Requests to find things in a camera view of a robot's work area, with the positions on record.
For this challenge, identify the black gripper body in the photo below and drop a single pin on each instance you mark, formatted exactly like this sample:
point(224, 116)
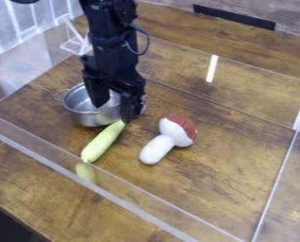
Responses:
point(125, 79)

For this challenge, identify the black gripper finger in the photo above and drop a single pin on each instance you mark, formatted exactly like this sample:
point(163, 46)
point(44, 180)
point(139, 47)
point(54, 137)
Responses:
point(133, 105)
point(97, 91)

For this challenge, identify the small stainless steel pot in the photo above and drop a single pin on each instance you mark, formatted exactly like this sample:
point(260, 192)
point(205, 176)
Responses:
point(89, 116)

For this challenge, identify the light green plush spoon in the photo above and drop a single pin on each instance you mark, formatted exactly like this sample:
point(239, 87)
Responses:
point(101, 143)

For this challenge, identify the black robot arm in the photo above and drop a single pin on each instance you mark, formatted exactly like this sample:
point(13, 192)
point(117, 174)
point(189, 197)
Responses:
point(109, 69)

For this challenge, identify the plush red cap mushroom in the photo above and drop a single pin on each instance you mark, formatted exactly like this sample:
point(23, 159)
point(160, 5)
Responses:
point(177, 133)

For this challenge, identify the clear acrylic back barrier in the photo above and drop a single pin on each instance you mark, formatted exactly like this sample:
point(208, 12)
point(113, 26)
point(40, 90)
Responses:
point(236, 85)

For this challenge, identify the clear acrylic barrier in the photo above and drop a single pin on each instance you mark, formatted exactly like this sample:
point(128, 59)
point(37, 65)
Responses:
point(175, 220)
point(236, 85)

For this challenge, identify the clear acrylic front barrier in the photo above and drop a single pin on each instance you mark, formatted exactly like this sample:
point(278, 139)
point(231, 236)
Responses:
point(175, 220)

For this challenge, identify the black bar on table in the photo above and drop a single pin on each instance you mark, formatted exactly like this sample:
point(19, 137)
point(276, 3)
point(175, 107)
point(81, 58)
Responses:
point(235, 17)

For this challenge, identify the clear acrylic triangle bracket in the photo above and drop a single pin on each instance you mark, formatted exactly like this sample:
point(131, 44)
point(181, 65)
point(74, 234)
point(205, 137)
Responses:
point(77, 44)

